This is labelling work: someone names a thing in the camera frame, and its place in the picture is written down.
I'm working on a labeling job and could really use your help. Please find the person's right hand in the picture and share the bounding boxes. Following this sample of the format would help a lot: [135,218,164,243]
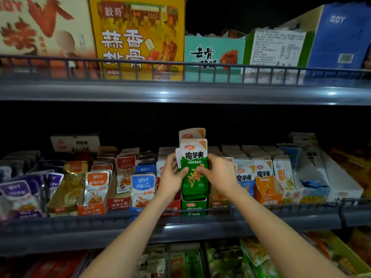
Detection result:
[197,153,240,195]

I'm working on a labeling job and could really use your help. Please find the person's left hand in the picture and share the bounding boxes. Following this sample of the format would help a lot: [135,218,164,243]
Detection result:
[157,152,191,199]

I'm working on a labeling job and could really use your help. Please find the handful of green white-top packets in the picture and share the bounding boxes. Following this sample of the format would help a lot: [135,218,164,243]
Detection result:
[175,128,211,197]

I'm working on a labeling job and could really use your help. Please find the grey metal store shelf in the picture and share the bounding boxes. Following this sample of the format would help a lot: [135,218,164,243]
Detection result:
[0,55,371,278]

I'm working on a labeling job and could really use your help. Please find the person's left forearm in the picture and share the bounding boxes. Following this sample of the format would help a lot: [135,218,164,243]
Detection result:
[81,191,176,278]

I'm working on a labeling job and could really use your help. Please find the person's right forearm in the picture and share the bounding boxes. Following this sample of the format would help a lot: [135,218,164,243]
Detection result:
[223,185,349,278]

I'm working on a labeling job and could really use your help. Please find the row of snack display cartons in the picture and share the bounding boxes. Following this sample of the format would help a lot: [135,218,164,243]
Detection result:
[0,131,365,220]

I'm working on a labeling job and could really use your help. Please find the pile of orange yellow packets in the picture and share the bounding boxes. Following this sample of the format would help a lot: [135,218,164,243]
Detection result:
[240,231,337,278]

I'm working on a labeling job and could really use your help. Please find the green orange display carton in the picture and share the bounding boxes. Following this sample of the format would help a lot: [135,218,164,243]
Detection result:
[168,243,205,278]

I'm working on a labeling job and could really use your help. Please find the green snack packets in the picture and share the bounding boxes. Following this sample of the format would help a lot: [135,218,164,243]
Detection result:
[255,258,283,278]

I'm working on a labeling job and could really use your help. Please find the green printed carton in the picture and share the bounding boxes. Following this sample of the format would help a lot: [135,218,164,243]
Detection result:
[184,33,247,83]

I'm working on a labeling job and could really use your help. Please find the yellow display carton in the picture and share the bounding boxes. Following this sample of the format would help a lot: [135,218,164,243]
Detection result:
[330,147,371,197]

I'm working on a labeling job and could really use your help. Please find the white label carton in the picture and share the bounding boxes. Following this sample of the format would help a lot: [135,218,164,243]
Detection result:
[243,27,317,86]

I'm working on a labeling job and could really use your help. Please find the pile of red snack packets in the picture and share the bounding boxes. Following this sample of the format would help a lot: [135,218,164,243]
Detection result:
[23,252,88,278]

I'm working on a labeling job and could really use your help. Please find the lime green display tray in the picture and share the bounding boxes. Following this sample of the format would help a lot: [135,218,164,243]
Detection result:
[313,229,371,277]

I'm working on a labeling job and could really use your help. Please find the orange yellow printed carton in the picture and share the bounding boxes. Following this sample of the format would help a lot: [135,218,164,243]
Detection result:
[88,0,187,81]

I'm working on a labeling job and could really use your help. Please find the blue printed carton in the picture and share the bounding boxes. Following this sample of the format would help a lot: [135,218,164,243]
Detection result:
[278,3,371,80]

